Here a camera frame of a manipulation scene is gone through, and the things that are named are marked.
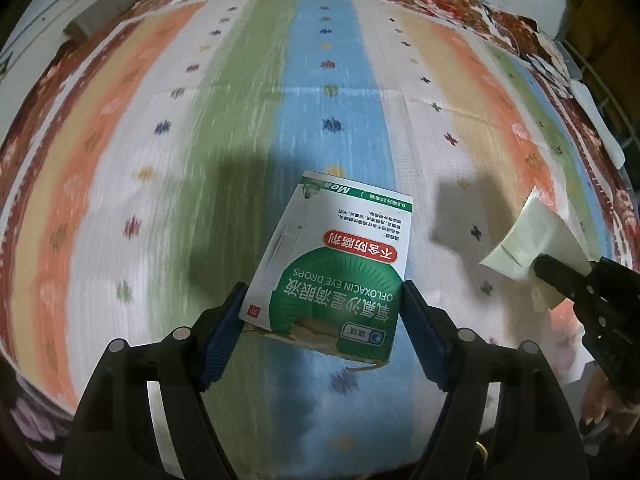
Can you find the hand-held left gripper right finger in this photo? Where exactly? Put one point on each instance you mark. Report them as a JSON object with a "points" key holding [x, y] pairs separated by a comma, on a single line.
{"points": [[425, 335]]}

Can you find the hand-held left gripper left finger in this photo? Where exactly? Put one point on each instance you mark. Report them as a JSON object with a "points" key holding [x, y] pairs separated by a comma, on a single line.
{"points": [[220, 340]]}

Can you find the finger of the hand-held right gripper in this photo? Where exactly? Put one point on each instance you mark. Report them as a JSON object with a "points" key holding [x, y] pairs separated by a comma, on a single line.
{"points": [[557, 275]]}

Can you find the pale yellow packet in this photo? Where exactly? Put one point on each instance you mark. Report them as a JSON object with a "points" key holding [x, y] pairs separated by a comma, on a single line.
{"points": [[530, 240]]}

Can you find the green white medicine box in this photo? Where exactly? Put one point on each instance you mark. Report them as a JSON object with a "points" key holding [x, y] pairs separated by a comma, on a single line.
{"points": [[325, 270]]}

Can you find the person's right hand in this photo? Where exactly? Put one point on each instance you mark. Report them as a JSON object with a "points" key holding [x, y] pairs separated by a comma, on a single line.
{"points": [[610, 405]]}

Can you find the white cloth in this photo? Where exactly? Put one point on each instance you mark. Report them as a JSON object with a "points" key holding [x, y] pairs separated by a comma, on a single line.
{"points": [[592, 110]]}

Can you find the striped pastel blanket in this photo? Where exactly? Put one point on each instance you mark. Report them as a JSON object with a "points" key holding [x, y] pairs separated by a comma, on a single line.
{"points": [[150, 160]]}

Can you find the yellow cloth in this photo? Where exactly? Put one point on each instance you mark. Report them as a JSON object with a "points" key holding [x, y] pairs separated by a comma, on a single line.
{"points": [[590, 0]]}

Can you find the grey cloth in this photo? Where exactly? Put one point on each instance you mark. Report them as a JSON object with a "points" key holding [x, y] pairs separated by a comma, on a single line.
{"points": [[110, 5]]}

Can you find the white panel door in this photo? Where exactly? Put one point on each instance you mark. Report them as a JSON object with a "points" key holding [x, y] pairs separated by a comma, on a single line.
{"points": [[50, 15]]}

